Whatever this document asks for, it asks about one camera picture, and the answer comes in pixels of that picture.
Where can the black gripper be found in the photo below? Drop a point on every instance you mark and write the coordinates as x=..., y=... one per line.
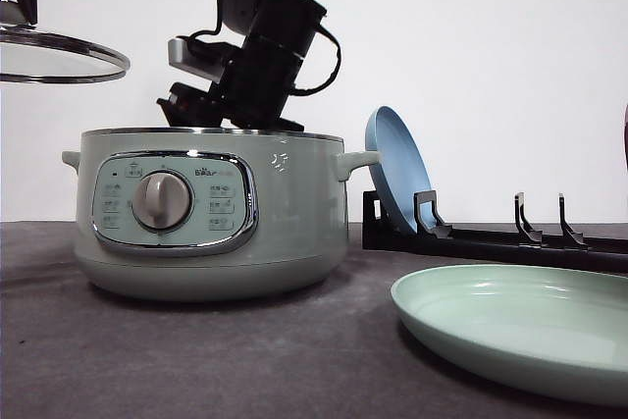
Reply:
x=255, y=92

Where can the glass pot lid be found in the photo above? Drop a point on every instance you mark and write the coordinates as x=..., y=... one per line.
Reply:
x=31, y=53

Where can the green plate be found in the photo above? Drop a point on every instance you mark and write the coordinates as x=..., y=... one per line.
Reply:
x=554, y=332

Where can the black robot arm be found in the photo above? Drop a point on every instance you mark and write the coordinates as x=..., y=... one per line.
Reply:
x=288, y=24

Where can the green electric steamer pot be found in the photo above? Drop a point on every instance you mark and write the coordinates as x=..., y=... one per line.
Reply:
x=211, y=214

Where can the blue plate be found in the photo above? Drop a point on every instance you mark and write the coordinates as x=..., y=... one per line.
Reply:
x=401, y=171

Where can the black plate rack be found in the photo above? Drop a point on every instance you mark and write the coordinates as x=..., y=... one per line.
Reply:
x=429, y=234

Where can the pink plate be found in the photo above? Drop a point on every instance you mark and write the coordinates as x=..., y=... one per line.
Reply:
x=625, y=141

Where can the grey table mat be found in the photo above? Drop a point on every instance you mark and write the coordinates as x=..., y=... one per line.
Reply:
x=72, y=349

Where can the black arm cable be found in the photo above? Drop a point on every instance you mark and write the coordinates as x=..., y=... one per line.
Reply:
x=325, y=82

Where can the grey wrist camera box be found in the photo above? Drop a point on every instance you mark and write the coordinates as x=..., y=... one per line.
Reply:
x=181, y=56

